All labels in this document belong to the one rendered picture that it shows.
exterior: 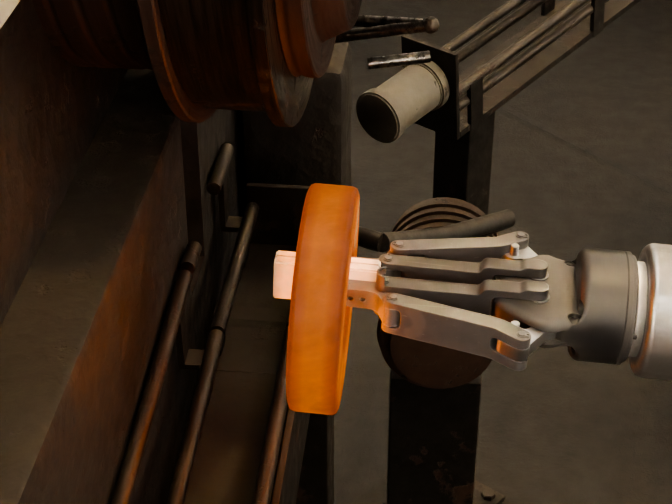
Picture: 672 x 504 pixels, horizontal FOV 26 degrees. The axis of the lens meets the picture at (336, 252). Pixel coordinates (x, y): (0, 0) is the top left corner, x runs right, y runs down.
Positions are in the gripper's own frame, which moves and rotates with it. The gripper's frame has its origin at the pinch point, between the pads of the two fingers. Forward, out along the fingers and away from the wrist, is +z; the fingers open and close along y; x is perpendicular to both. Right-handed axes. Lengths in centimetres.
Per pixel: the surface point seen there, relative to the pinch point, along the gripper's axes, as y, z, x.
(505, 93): 70, -14, -21
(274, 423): 1.3, 3.3, -14.1
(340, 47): 44.8, 3.2, -4.7
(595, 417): 90, -35, -83
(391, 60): 27.6, -2.3, 2.9
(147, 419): -4.3, 11.4, -10.2
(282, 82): 4.7, 4.0, 11.8
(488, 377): 98, -19, -84
